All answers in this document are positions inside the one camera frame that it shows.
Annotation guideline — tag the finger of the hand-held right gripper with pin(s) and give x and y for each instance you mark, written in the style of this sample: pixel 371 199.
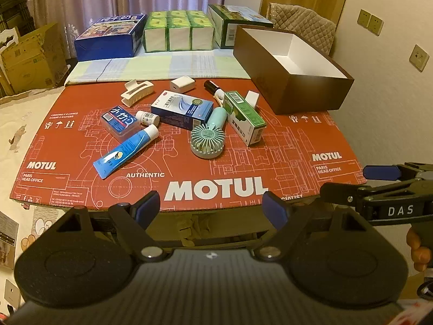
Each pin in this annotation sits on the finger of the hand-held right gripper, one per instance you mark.
pixel 380 172
pixel 338 193

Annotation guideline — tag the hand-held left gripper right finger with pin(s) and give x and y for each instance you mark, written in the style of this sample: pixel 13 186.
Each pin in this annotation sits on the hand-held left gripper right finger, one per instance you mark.
pixel 273 210

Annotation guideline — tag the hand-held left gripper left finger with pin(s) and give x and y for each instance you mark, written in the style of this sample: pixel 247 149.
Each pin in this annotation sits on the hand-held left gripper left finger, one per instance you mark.
pixel 151 203

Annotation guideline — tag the blue white tube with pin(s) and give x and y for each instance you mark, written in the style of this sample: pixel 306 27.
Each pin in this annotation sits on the blue white tube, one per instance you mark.
pixel 125 150

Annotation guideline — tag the mint green handheld fan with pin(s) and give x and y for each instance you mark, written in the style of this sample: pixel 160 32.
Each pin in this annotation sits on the mint green handheld fan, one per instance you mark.
pixel 207 138

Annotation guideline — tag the small white pill bottle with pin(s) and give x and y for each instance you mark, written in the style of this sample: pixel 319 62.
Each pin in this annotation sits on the small white pill bottle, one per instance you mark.
pixel 147 117

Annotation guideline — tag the blue clear plastic case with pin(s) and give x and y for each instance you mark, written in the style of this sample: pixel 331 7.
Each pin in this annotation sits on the blue clear plastic case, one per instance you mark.
pixel 119 122

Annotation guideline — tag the green medicine box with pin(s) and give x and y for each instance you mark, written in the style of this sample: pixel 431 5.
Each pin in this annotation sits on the green medicine box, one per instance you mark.
pixel 243 118

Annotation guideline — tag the blue white medicine box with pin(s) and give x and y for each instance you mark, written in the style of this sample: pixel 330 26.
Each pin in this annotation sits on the blue white medicine box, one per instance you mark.
pixel 182 110

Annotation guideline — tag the cream hair claw clip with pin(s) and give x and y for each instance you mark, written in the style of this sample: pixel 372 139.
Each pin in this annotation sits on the cream hair claw clip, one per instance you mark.
pixel 133 93

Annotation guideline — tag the small white block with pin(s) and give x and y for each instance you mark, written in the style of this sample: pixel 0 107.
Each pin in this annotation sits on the small white block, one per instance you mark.
pixel 252 99

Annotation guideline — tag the white charger adapter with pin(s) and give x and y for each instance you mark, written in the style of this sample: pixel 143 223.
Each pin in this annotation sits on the white charger adapter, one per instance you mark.
pixel 182 83

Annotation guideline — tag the dark small bottle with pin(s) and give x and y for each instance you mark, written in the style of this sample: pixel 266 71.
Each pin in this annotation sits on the dark small bottle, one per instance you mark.
pixel 211 86

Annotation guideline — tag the person's right hand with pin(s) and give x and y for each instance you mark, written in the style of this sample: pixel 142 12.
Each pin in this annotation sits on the person's right hand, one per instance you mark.
pixel 421 259

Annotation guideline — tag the red printed mat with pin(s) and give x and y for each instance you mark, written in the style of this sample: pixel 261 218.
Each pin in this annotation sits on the red printed mat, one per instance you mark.
pixel 287 162

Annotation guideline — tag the pale checked tablecloth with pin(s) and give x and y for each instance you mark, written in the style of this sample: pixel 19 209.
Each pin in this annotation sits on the pale checked tablecloth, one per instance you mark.
pixel 162 66

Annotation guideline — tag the dark printed leaflet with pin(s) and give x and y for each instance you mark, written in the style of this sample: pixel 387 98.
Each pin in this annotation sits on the dark printed leaflet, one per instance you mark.
pixel 8 240

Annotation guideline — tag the cartoon printed blanket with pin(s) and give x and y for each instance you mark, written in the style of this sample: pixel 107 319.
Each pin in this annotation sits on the cartoon printed blanket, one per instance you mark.
pixel 20 135

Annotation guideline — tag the beige quilted chair cover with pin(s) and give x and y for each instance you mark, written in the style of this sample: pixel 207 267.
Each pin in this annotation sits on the beige quilted chair cover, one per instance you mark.
pixel 304 23

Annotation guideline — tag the blue carton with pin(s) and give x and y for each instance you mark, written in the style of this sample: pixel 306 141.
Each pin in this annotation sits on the blue carton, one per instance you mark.
pixel 108 40

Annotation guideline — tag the pack of green tissue packets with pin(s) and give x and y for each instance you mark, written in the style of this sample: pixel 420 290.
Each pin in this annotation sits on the pack of green tissue packets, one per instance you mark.
pixel 179 32

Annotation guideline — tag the brown cardboard shipping box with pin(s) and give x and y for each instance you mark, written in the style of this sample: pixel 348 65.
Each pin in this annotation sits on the brown cardboard shipping box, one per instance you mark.
pixel 33 61

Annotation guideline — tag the green landscape printed carton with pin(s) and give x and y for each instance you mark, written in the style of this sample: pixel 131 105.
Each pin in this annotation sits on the green landscape printed carton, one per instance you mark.
pixel 226 23

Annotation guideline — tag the white carved chair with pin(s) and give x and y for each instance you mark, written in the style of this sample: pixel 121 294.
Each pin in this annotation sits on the white carved chair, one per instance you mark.
pixel 8 39

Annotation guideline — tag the dark shelf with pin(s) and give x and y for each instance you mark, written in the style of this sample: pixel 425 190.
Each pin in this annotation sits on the dark shelf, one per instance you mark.
pixel 13 0

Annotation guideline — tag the beige wall socket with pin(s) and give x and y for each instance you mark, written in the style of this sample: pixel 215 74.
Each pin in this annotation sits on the beige wall socket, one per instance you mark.
pixel 376 24
pixel 364 18
pixel 419 57

